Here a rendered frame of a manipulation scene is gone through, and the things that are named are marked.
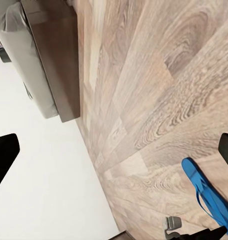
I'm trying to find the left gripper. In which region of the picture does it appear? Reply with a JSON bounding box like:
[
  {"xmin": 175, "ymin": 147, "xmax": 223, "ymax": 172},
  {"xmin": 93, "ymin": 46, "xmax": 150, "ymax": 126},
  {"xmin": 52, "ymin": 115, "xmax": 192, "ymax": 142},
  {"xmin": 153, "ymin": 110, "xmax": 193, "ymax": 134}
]
[{"xmin": 171, "ymin": 225, "xmax": 228, "ymax": 240}]

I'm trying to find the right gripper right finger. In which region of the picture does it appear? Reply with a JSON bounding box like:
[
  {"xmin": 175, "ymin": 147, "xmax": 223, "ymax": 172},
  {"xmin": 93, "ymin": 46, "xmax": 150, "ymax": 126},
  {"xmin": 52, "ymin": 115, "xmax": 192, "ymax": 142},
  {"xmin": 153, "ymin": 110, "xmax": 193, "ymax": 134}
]
[{"xmin": 218, "ymin": 133, "xmax": 228, "ymax": 164}]

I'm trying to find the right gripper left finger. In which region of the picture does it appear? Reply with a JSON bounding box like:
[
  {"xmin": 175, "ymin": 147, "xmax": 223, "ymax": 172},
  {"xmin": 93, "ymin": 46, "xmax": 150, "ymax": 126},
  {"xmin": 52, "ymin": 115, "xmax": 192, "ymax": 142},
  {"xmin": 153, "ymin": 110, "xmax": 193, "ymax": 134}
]
[{"xmin": 0, "ymin": 133, "xmax": 20, "ymax": 183}]

